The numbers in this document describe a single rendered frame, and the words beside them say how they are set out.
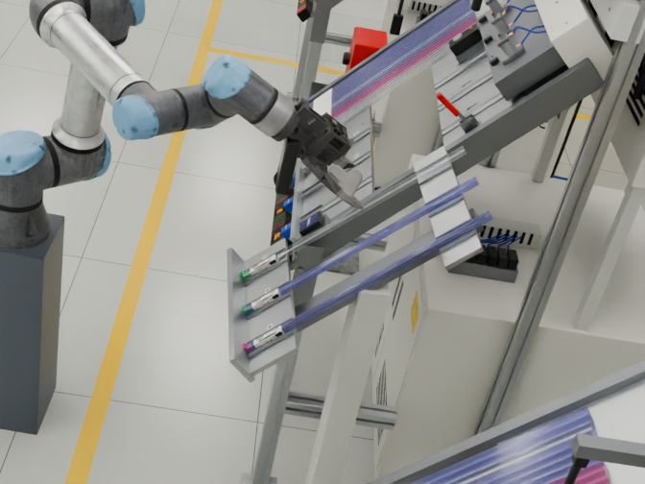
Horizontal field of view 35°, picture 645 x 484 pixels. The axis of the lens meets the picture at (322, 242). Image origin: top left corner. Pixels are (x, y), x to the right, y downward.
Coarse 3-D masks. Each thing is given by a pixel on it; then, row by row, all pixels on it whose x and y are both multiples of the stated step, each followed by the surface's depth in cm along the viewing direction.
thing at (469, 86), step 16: (432, 64) 241; (448, 64) 235; (464, 64) 229; (480, 64) 225; (448, 80) 229; (464, 80) 224; (480, 80) 219; (448, 96) 224; (464, 96) 219; (480, 96) 214; (496, 96) 209; (448, 112) 218; (464, 112) 213; (480, 112) 209; (496, 112) 204; (448, 128) 213; (448, 144) 208
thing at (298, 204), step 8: (296, 168) 244; (296, 176) 241; (304, 176) 243; (296, 184) 237; (296, 192) 234; (296, 200) 231; (296, 208) 228; (296, 216) 225; (296, 224) 223; (296, 232) 221; (296, 240) 219
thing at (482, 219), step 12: (480, 216) 175; (468, 228) 175; (444, 240) 176; (420, 252) 178; (432, 252) 178; (396, 264) 179; (408, 264) 179; (372, 276) 181; (384, 276) 180; (348, 288) 182; (360, 288) 181; (336, 300) 182; (312, 312) 183; (288, 324) 185; (300, 324) 184; (252, 348) 187
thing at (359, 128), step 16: (368, 112) 246; (352, 128) 245; (368, 128) 239; (368, 144) 233; (352, 160) 232; (368, 160) 227; (368, 176) 221; (304, 192) 236; (320, 192) 231; (368, 192) 216; (304, 208) 230; (320, 208) 225; (336, 208) 220
